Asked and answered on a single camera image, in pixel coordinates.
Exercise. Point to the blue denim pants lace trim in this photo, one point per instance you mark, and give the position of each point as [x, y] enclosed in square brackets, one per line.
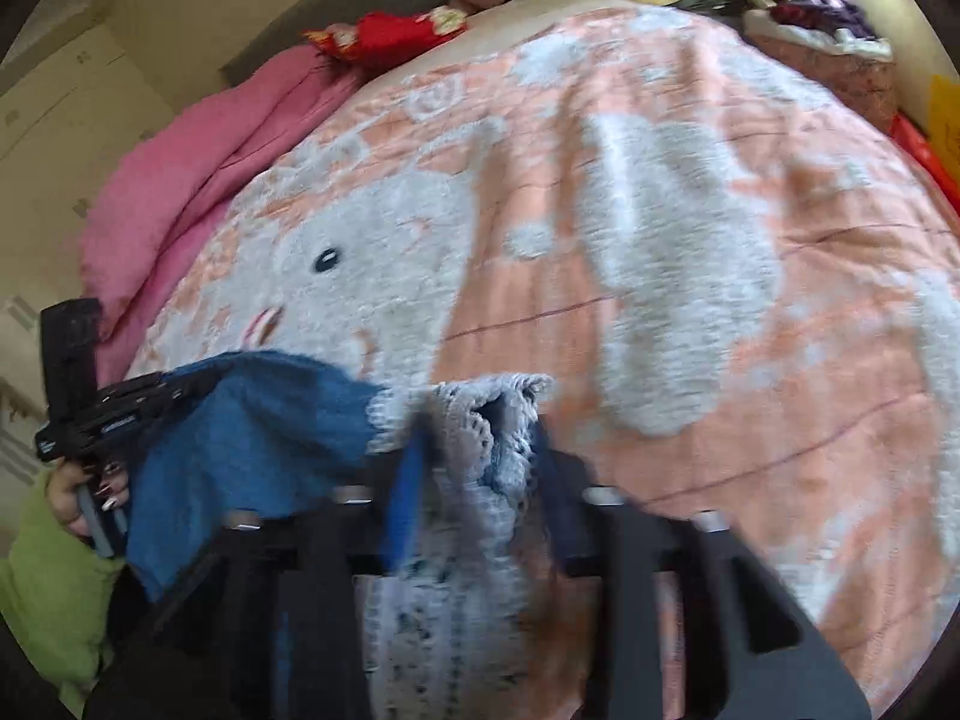
[444, 628]

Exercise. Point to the purple white garment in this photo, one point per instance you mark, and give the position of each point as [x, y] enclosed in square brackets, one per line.
[834, 27]

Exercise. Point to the pink folded quilt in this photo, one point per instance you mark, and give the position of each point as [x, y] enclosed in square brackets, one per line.
[153, 215]

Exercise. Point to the cream wardrobe cabinet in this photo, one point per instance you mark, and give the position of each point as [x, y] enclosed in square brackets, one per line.
[65, 126]

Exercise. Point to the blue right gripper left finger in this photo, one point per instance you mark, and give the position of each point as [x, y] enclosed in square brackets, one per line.
[410, 465]

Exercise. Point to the peach white bear blanket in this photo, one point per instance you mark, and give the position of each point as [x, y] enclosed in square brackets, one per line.
[731, 292]

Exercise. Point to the green sleeve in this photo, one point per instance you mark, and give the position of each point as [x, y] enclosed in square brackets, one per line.
[56, 592]

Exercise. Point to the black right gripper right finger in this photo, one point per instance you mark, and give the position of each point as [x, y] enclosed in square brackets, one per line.
[561, 480]

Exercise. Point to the red floral cloth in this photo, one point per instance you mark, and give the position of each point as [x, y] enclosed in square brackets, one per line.
[379, 42]

